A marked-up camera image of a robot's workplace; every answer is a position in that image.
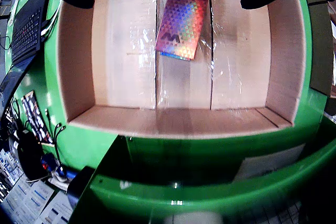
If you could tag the green metal machine housing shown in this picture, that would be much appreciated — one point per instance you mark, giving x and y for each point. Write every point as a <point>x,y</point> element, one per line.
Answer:
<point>183,203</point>

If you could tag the blue plastic tube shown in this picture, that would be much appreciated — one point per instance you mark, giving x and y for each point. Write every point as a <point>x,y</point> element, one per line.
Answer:
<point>71,174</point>

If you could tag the black laptop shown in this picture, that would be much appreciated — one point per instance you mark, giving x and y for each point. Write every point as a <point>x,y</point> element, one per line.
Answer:
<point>26,32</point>

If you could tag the red holographic triangle-pattern box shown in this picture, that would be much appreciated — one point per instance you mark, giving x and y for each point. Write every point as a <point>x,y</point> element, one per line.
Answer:
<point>181,19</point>

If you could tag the printed paper sheets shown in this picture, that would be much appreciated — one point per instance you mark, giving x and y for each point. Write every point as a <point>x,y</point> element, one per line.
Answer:
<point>31,203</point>

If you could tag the black carton with white spots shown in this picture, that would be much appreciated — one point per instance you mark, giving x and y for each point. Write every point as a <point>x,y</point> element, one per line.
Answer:
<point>36,119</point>

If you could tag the large shallow cardboard tray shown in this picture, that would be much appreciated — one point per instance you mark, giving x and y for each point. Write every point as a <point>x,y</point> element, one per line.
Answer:
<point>126,77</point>

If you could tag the black rounded device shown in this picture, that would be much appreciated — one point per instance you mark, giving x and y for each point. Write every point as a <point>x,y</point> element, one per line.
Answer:
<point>30,155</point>

